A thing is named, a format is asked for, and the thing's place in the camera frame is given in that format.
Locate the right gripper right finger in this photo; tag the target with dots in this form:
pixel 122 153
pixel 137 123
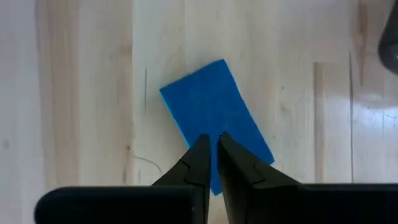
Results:
pixel 242 171

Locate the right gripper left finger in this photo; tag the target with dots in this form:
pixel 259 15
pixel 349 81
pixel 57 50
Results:
pixel 192 168

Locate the blue sponge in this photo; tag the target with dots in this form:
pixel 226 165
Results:
pixel 211 102

